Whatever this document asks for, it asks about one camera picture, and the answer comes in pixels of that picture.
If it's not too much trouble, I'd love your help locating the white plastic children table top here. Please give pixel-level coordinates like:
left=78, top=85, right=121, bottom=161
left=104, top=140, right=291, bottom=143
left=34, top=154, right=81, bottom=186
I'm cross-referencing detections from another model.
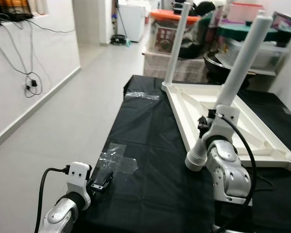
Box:
left=162, top=82, right=291, bottom=173

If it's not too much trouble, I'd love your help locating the clear crossed tape patch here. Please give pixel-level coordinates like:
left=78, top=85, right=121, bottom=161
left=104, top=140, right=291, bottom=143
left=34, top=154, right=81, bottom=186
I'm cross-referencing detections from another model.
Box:
left=96, top=142, right=139, bottom=175

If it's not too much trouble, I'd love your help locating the black tablecloth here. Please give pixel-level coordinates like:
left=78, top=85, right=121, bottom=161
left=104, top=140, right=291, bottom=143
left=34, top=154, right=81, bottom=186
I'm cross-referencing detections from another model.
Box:
left=75, top=74, right=291, bottom=233

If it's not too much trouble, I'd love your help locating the black round wok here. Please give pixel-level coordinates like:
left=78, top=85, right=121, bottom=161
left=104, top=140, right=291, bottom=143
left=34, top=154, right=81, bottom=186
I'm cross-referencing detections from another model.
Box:
left=204, top=51, right=255, bottom=85

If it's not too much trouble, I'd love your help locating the beige patterned table cloth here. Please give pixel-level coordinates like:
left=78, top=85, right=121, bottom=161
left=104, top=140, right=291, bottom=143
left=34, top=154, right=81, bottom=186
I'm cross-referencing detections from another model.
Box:
left=143, top=51, right=209, bottom=83

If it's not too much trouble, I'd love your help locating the black plastic bag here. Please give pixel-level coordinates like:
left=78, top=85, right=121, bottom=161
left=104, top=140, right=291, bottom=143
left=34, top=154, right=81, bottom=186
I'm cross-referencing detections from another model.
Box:
left=179, top=2, right=219, bottom=59

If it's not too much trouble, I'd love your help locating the dark green round lid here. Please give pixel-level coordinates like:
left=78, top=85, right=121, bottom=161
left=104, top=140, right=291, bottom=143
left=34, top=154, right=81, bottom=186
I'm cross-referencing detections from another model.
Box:
left=218, top=24, right=279, bottom=42

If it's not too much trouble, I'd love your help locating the clear plastic storage bin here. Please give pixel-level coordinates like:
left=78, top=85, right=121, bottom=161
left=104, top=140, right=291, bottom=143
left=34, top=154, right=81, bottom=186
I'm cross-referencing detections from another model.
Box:
left=223, top=40, right=289, bottom=69

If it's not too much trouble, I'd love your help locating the storage box with orange lid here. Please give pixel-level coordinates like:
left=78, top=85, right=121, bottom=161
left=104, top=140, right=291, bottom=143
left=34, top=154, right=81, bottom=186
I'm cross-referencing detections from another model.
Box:
left=149, top=10, right=202, bottom=55

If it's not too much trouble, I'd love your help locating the broom with teal head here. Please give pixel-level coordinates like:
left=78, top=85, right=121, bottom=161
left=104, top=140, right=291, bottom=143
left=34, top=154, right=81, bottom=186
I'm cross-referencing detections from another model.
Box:
left=114, top=0, right=132, bottom=48

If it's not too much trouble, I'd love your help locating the pink plastic bin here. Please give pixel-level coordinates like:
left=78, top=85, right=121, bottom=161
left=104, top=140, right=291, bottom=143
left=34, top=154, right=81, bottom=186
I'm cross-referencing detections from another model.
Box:
left=230, top=2, right=265, bottom=25

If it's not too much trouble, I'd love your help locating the black round floor device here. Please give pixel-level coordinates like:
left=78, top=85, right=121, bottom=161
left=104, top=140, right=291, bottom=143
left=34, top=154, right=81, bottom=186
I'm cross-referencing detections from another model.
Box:
left=111, top=34, right=128, bottom=46

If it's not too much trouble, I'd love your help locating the dark carton with colourful print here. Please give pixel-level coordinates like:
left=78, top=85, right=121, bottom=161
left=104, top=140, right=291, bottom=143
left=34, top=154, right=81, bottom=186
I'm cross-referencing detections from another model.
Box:
left=272, top=12, right=291, bottom=47

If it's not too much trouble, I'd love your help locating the black router with antennas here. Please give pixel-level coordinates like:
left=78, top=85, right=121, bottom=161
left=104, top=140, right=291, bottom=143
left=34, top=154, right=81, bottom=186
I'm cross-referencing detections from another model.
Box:
left=0, top=0, right=34, bottom=21

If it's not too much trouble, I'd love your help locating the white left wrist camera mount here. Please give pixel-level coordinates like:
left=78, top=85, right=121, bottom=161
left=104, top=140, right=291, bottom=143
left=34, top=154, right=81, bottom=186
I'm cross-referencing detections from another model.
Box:
left=66, top=162, right=93, bottom=209

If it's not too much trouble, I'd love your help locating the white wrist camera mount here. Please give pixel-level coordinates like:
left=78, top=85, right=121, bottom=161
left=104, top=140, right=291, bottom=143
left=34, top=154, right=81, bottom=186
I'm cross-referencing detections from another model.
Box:
left=201, top=104, right=241, bottom=146
left=66, top=162, right=93, bottom=209

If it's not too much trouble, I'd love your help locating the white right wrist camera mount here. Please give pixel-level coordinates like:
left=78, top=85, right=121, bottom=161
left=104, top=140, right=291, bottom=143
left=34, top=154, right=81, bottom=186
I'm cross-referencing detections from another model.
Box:
left=201, top=104, right=241, bottom=146

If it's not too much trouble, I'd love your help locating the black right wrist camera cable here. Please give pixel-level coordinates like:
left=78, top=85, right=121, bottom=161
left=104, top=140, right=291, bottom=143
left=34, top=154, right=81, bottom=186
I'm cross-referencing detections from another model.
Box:
left=213, top=111, right=258, bottom=233

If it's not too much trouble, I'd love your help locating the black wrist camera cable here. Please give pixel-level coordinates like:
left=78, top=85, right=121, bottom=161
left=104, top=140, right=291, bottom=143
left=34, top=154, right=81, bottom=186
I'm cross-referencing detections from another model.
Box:
left=213, top=111, right=258, bottom=233
left=35, top=166, right=71, bottom=233

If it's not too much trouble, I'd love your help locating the black left wrist camera cable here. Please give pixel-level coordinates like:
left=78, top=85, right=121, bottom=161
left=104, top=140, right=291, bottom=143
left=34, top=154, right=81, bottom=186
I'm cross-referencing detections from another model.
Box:
left=35, top=166, right=71, bottom=233

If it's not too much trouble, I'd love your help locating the black power cable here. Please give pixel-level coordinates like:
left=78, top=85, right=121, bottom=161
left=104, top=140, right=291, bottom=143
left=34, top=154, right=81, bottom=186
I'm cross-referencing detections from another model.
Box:
left=0, top=24, right=43, bottom=99

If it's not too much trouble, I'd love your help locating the thin black cable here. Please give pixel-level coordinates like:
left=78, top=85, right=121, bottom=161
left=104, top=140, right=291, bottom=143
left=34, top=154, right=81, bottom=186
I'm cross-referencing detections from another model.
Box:
left=32, top=19, right=76, bottom=34

